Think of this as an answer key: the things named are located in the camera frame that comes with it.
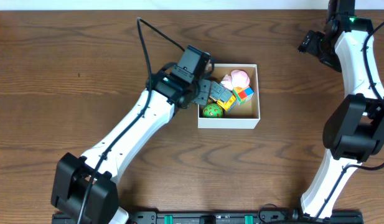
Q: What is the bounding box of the yellow grey toy truck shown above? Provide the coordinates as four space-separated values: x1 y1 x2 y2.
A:
208 82 236 112

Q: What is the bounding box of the green patterned egg ball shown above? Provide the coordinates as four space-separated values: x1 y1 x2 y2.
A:
202 103 223 118

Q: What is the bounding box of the pink duck toy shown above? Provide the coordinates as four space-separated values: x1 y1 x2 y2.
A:
220 70 250 91

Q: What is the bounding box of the colourful puzzle cube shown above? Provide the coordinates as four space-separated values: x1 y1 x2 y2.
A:
232 86 254 105

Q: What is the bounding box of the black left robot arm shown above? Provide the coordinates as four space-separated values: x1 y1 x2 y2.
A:
51 45 213 223

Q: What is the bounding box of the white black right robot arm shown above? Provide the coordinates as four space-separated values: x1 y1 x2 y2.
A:
298 0 384 223

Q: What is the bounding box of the white cardboard box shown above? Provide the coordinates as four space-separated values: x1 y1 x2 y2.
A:
197 63 261 129

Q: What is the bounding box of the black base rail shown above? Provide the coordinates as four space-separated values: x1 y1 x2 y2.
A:
51 210 364 224

